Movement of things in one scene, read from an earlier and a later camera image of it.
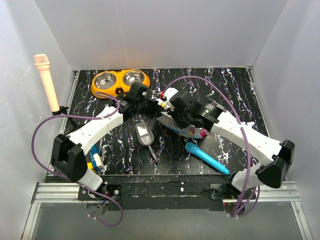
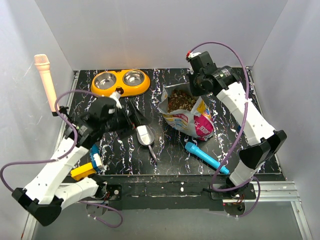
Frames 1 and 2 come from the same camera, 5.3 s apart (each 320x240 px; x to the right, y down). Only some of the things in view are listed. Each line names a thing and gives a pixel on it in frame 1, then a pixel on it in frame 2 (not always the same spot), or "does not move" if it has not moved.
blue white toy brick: [96, 158] does not move
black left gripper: [155, 109] to [136, 119]
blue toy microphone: [192, 147] does not move
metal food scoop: [146, 136] does not move
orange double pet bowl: [114, 82] does not move
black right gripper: [181, 123] to [194, 91]
